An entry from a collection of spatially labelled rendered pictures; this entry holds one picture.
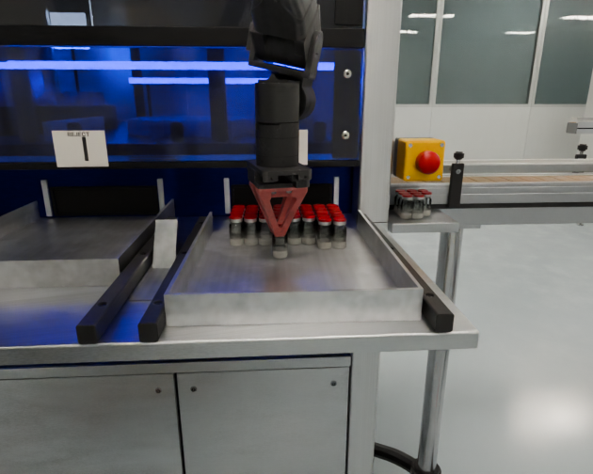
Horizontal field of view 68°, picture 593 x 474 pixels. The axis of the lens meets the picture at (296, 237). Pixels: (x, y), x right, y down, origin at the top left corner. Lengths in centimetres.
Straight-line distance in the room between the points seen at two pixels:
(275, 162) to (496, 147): 559
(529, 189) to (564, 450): 103
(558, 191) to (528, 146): 521
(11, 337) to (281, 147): 36
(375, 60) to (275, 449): 80
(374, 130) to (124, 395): 71
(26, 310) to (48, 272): 7
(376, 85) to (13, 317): 62
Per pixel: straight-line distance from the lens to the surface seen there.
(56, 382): 103
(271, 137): 57
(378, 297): 46
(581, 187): 112
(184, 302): 46
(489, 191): 102
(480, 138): 599
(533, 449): 180
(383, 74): 80
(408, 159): 82
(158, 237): 64
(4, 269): 64
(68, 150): 85
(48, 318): 54
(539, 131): 634
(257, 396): 97
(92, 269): 59
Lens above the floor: 110
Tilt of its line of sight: 17 degrees down
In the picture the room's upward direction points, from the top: straight up
